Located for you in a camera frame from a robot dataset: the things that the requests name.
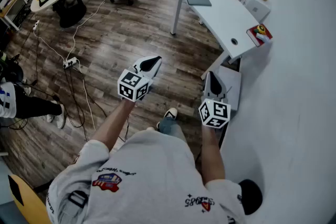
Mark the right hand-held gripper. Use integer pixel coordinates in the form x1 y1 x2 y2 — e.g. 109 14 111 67
198 71 232 130

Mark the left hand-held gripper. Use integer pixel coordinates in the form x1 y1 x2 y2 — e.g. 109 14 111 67
117 56 163 102

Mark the grey notebook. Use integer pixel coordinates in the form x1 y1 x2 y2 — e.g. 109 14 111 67
185 0 213 7

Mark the person's left forearm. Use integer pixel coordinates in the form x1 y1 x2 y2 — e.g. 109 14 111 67
91 98 137 152

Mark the person's right forearm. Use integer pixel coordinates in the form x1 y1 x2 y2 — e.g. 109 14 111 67
201 124 226 185

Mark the grey flat panel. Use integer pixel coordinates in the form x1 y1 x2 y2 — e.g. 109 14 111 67
216 65 242 111

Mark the person's right shoe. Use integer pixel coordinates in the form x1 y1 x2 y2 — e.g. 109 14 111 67
157 108 179 124

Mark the red book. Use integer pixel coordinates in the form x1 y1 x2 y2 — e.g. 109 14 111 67
246 24 274 48

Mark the white desk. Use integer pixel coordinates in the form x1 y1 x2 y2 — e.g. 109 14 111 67
170 0 260 81

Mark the white box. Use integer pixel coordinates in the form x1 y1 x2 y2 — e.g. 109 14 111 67
244 0 271 25

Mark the person's grey shirt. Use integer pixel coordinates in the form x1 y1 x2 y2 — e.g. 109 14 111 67
46 130 246 224

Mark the black bag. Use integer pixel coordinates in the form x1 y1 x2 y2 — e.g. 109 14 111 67
0 52 25 85

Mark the wooden shelf cabinet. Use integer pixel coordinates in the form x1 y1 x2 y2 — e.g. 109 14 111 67
0 0 30 31

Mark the yellow round table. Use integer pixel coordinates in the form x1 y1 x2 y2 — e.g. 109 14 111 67
7 174 52 224

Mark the white cable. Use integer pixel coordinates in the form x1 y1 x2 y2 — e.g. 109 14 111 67
67 0 182 61
34 29 66 61
77 60 97 131

